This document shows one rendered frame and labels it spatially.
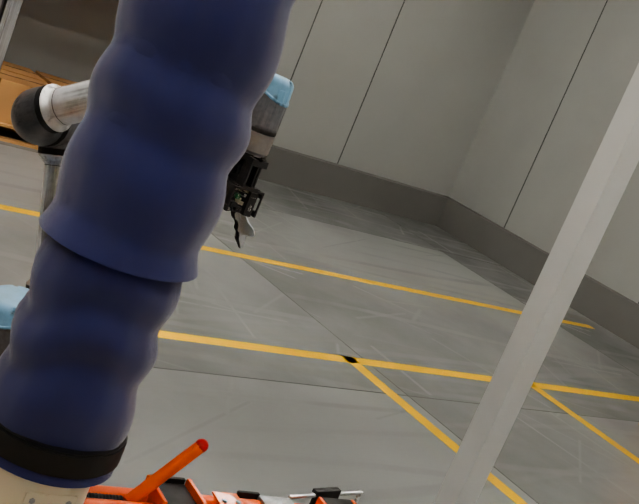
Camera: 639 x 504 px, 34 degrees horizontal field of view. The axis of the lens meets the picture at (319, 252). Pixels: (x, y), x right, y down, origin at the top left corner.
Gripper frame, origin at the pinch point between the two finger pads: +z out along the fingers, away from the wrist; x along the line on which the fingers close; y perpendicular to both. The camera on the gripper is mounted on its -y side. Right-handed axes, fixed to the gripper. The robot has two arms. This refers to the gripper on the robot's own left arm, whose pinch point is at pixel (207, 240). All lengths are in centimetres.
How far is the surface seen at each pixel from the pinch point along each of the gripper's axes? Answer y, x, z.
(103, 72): 39, -52, -31
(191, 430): -199, 168, 152
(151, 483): 41, -21, 30
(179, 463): 42, -18, 26
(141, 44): 43, -50, -37
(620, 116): -106, 240, -56
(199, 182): 49, -39, -23
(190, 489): 40, -12, 32
